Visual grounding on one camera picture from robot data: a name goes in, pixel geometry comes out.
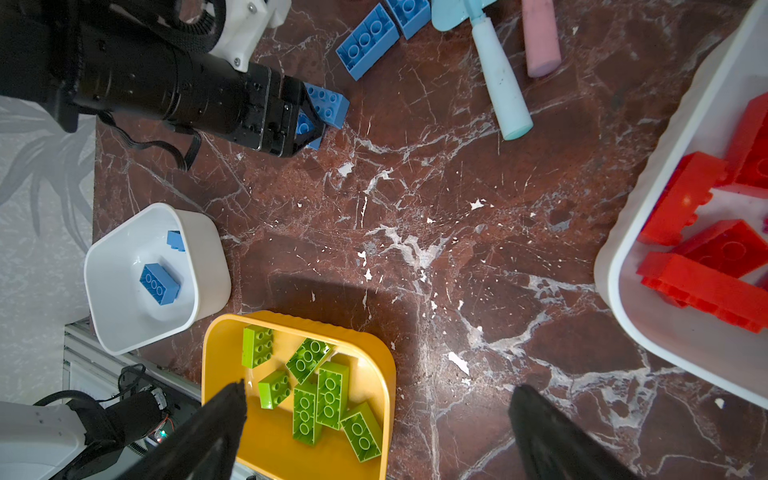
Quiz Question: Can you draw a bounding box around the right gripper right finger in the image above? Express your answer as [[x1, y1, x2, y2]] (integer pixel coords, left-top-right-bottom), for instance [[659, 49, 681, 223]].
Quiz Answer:
[[508, 384, 637, 479]]

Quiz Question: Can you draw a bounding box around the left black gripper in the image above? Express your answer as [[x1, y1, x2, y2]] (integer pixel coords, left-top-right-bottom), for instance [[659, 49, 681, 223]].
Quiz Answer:
[[239, 63, 325, 158]]

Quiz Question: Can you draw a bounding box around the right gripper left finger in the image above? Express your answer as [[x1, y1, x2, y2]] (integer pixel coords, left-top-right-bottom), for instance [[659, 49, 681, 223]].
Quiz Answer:
[[120, 380, 247, 479]]

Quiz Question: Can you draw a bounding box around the blue lego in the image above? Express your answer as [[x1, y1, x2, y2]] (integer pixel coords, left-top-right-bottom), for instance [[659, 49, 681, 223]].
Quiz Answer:
[[386, 0, 431, 40], [139, 263, 180, 306], [297, 82, 350, 150], [336, 3, 400, 81], [166, 230, 186, 252]]

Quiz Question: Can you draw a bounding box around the green lego row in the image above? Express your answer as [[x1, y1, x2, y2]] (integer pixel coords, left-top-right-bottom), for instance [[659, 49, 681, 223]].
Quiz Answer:
[[241, 325, 292, 410]]

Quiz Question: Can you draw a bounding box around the green lego pair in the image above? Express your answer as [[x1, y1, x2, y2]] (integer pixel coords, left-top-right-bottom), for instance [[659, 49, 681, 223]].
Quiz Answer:
[[292, 362, 383, 463]]

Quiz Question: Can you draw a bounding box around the white tray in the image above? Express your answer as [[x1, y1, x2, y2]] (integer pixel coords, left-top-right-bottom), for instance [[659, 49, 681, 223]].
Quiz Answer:
[[593, 0, 768, 412], [84, 203, 231, 355]]

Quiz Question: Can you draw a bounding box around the red lego bottom brick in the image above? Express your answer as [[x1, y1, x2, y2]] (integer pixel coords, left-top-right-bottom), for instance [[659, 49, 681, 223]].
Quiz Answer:
[[637, 252, 767, 333]]

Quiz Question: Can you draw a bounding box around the red lego cluster brick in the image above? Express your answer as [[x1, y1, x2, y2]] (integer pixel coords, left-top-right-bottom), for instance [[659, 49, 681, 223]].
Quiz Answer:
[[638, 152, 727, 246]]

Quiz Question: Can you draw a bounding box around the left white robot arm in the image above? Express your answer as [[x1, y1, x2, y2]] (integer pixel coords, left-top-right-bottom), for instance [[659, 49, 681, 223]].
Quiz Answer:
[[1, 1, 325, 171]]

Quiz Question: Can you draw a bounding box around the yellow tray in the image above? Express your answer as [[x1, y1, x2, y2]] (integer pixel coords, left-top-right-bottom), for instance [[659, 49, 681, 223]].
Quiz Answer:
[[202, 311, 396, 479]]

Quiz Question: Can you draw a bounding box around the teal toy shovel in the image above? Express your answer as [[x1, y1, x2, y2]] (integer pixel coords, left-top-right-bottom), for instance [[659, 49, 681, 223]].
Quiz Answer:
[[432, 0, 533, 141]]

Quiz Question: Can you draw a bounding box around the purple pink toy shovel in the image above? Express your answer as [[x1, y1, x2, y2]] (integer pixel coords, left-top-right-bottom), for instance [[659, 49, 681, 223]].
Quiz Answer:
[[522, 0, 562, 78]]

